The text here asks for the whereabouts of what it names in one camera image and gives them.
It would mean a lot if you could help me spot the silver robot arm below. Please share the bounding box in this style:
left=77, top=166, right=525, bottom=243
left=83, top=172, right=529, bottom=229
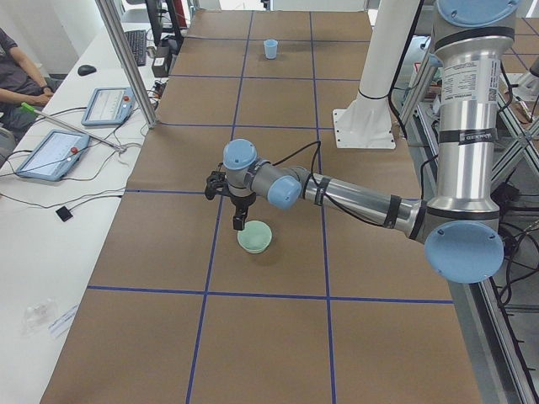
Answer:
left=205, top=1, right=519, bottom=284

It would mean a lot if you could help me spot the far blue teach pendant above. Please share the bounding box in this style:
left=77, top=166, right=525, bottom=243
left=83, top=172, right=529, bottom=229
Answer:
left=81, top=88, right=135, bottom=126

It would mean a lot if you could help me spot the metal rod green tip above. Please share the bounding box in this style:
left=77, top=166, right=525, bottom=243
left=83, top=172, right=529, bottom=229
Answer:
left=21, top=102, right=126, bottom=153

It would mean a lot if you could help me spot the white central pedestal column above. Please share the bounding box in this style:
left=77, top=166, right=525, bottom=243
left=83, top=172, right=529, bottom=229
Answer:
left=333, top=0, right=421, bottom=150

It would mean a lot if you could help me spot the orange black electronics board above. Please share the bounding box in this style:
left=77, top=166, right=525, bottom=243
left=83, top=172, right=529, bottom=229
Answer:
left=148, top=80, right=167, bottom=98

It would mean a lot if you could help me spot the clear plastic bag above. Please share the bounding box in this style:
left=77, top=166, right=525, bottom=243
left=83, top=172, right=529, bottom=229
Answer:
left=21, top=298, right=57, bottom=337

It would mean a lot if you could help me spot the seated person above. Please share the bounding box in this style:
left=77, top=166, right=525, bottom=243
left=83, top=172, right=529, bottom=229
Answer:
left=0, top=29, right=62, bottom=144

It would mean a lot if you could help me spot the black keyboard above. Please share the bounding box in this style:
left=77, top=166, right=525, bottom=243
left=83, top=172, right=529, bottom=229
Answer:
left=124, top=29, right=147, bottom=66

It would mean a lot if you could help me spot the light green bowl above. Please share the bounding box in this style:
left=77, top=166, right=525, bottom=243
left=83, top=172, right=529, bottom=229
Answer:
left=237, top=221, right=272, bottom=254

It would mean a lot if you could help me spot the black computer mouse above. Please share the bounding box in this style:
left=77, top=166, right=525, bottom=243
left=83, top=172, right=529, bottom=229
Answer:
left=77, top=64, right=97, bottom=77

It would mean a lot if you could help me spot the light blue plastic cup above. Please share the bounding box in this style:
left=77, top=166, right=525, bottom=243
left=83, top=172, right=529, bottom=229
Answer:
left=264, top=39, right=279, bottom=60

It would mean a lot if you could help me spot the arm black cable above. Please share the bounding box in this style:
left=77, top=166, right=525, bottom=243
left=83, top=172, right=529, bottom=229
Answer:
left=269, top=140, right=422, bottom=228

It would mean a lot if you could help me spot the black box with label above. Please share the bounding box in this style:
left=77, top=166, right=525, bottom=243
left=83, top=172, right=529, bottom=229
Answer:
left=152, top=46, right=172, bottom=78

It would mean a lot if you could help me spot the blue teach pendant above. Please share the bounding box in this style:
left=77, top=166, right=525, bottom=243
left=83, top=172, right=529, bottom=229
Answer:
left=15, top=130, right=90, bottom=182
left=81, top=88, right=135, bottom=126

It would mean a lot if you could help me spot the near blue teach pendant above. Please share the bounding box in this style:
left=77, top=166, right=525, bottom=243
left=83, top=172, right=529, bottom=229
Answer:
left=15, top=130, right=90, bottom=182

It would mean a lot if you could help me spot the small black square pad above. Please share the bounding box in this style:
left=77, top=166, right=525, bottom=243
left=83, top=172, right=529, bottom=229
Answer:
left=56, top=206, right=73, bottom=222

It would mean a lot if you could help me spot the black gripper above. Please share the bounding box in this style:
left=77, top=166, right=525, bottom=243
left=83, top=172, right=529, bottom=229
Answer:
left=230, top=193, right=256, bottom=230

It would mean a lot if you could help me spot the aluminium frame post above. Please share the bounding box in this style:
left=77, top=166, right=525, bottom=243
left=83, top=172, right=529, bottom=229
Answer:
left=95, top=0, right=157, bottom=129

